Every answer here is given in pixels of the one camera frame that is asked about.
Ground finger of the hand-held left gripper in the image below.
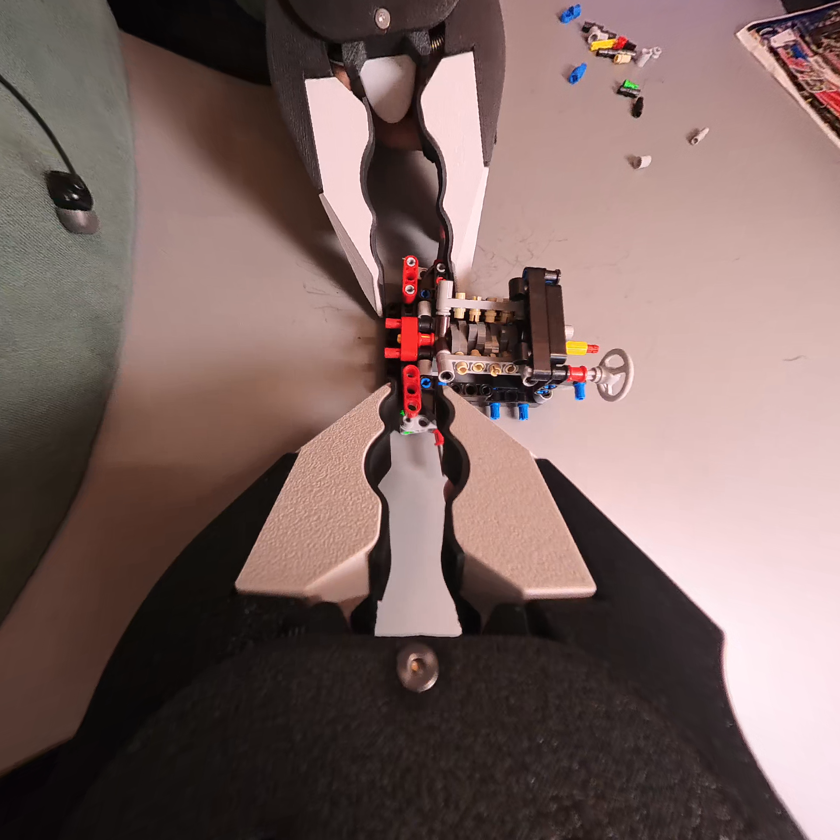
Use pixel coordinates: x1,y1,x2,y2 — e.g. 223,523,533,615
304,66,395,319
416,49,491,277

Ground small black clip-on device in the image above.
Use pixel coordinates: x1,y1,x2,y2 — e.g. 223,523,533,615
45,169,101,234

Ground person's green sweater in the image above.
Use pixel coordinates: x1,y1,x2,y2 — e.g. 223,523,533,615
0,0,137,621

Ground scattered loose lego pieces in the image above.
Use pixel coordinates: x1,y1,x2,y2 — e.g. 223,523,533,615
558,3,711,172

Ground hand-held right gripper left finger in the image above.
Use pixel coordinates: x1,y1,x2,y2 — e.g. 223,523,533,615
234,384,403,618

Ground colourful printed sticker sheet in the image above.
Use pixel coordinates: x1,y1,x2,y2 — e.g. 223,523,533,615
736,2,840,151

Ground thin black cable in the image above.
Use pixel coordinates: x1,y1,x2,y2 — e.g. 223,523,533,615
0,73,73,181

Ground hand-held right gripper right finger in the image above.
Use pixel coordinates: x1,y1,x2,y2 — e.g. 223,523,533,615
441,387,598,621

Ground lego engine model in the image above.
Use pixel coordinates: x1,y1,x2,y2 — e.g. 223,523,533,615
382,255,635,447

